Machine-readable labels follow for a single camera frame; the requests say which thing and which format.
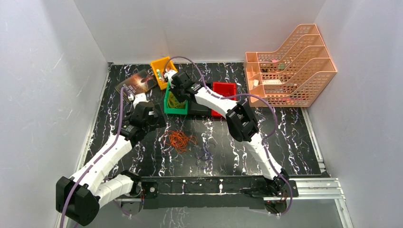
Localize black plastic bin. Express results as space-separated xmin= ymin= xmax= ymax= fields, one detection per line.
xmin=188 ymin=83 xmax=211 ymax=116

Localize green plastic bin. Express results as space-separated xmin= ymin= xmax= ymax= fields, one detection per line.
xmin=163 ymin=83 xmax=188 ymax=115

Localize orange yellow cables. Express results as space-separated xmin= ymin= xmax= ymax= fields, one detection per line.
xmin=162 ymin=129 xmax=198 ymax=154

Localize red plastic bin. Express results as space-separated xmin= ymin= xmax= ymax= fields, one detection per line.
xmin=212 ymin=82 xmax=237 ymax=97

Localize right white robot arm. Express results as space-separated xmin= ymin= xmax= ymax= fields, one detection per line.
xmin=165 ymin=70 xmax=293 ymax=199

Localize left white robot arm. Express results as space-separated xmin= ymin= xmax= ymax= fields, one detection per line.
xmin=56 ymin=101 xmax=166 ymax=226

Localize markers in yellow bin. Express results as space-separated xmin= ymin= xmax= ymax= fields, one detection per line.
xmin=155 ymin=68 xmax=167 ymax=83

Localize dark paperback book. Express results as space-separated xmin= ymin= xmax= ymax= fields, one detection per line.
xmin=115 ymin=69 xmax=158 ymax=96

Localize yellow plastic bin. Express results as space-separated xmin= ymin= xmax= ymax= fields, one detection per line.
xmin=150 ymin=56 xmax=178 ymax=90

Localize peach plastic file rack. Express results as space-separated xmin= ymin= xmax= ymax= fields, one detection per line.
xmin=244 ymin=24 xmax=337 ymax=107

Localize yellow cables in green bin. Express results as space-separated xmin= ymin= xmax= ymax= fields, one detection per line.
xmin=167 ymin=93 xmax=185 ymax=110

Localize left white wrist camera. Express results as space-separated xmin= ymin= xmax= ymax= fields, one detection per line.
xmin=128 ymin=93 xmax=148 ymax=109

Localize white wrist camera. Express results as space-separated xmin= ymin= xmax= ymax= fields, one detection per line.
xmin=164 ymin=69 xmax=177 ymax=82
xmin=128 ymin=93 xmax=148 ymax=109

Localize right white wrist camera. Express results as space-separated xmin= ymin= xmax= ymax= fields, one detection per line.
xmin=164 ymin=69 xmax=177 ymax=82

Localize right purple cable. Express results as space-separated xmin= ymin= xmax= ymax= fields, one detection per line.
xmin=162 ymin=56 xmax=294 ymax=218

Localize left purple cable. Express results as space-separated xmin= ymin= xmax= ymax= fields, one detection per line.
xmin=59 ymin=86 xmax=133 ymax=228

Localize purple loose cable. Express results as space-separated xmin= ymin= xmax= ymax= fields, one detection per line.
xmin=193 ymin=141 xmax=218 ymax=169

